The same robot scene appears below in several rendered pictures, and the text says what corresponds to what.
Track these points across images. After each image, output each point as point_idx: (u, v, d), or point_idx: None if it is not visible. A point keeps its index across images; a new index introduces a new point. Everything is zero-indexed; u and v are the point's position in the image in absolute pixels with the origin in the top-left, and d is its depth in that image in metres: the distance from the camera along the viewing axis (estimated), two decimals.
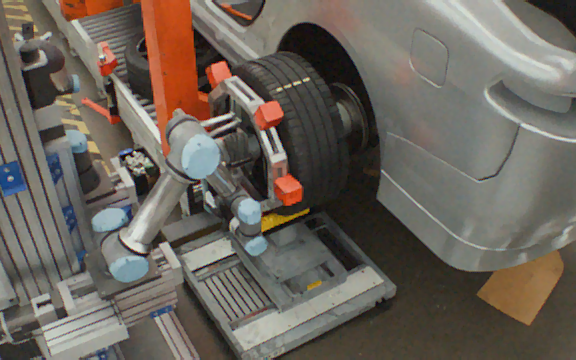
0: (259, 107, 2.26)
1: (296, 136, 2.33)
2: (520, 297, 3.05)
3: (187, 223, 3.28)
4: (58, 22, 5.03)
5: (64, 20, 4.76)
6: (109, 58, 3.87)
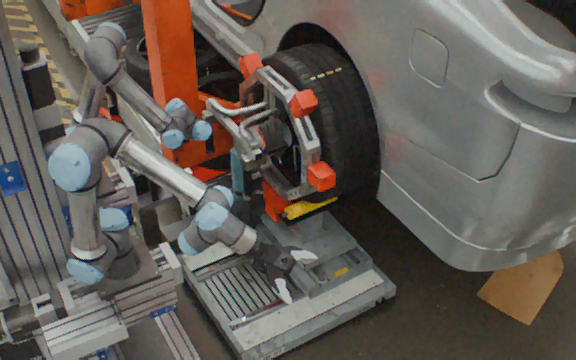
0: (295, 95, 2.32)
1: (330, 124, 2.39)
2: (520, 297, 3.05)
3: (187, 223, 3.28)
4: (58, 22, 5.03)
5: (64, 20, 4.76)
6: None
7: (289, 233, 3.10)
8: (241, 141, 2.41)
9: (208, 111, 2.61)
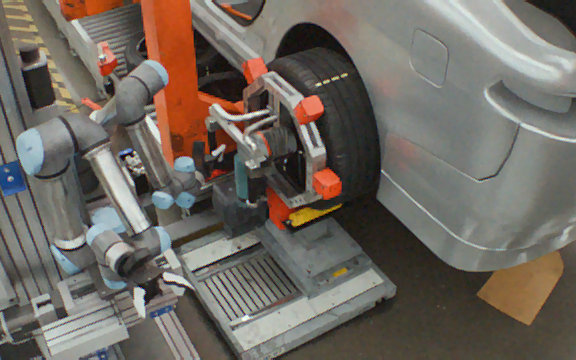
0: (300, 102, 2.29)
1: (336, 131, 2.35)
2: (520, 297, 3.05)
3: (187, 223, 3.28)
4: (58, 22, 5.03)
5: (64, 20, 4.76)
6: (109, 58, 3.87)
7: (293, 239, 3.06)
8: (246, 148, 2.38)
9: (212, 117, 2.58)
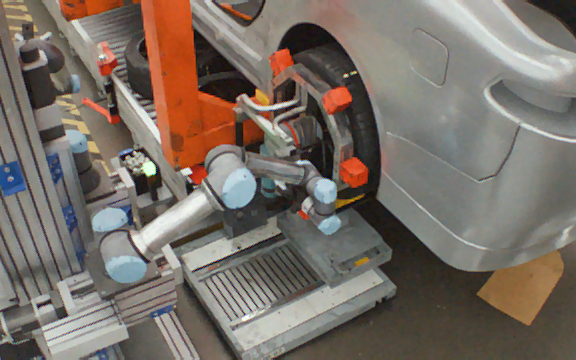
0: (329, 92, 2.34)
1: (363, 121, 2.40)
2: (520, 297, 3.05)
3: None
4: (58, 22, 5.03)
5: (64, 20, 4.76)
6: (109, 58, 3.87)
7: (315, 230, 3.11)
8: (275, 137, 2.43)
9: (239, 108, 2.63)
